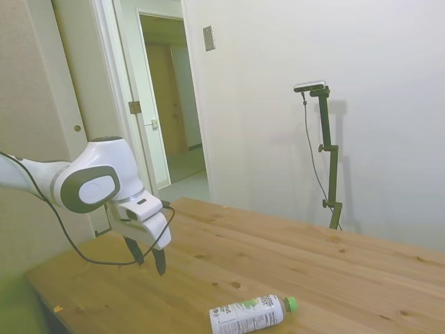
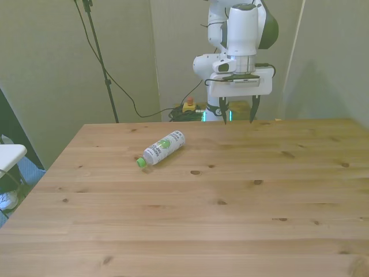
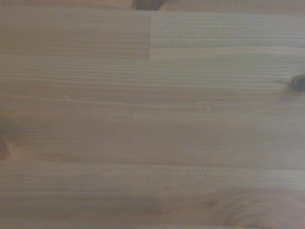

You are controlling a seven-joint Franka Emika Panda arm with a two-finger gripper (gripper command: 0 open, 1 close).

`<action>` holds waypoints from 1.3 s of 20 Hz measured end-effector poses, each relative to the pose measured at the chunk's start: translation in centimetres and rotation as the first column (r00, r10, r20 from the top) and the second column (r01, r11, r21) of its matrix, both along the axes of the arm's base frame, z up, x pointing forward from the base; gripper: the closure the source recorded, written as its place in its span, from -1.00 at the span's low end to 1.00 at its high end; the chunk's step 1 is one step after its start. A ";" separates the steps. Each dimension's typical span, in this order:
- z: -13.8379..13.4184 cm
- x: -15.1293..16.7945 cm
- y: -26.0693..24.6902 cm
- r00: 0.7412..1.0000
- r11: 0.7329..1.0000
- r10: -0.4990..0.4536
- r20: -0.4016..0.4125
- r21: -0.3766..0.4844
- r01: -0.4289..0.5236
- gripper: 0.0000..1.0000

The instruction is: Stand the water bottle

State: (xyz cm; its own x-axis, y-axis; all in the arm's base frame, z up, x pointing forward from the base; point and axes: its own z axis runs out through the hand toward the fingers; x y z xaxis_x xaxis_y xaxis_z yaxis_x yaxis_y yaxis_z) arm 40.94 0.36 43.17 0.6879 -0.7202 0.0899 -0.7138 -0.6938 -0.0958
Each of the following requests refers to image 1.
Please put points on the grey metal wall plate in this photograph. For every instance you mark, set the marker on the grey metal wall plate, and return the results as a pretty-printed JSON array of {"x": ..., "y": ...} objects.
[{"x": 209, "y": 38}]

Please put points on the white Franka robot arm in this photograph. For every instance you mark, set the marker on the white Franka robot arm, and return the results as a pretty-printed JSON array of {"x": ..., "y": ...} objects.
[{"x": 101, "y": 158}]

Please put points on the black camera stand pole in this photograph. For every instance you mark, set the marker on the black camera stand pole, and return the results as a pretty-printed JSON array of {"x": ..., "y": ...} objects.
[{"x": 329, "y": 153}]

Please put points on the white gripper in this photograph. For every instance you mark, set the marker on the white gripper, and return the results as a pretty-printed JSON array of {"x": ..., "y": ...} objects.
[{"x": 153, "y": 231}]

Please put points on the beige open door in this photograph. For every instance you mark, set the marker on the beige open door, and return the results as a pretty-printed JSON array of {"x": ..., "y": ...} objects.
[{"x": 97, "y": 69}]

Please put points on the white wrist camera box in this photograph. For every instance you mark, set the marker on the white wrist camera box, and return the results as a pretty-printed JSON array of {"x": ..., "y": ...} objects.
[{"x": 144, "y": 207}]

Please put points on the grey camera on stand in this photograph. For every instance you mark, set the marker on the grey camera on stand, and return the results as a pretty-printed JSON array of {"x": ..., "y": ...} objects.
[{"x": 310, "y": 85}]

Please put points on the brass door hinge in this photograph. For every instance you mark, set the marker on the brass door hinge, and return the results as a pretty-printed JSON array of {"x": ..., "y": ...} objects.
[{"x": 134, "y": 107}]

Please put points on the white bottle with green cap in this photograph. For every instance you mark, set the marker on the white bottle with green cap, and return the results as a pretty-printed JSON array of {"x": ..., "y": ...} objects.
[{"x": 243, "y": 313}]

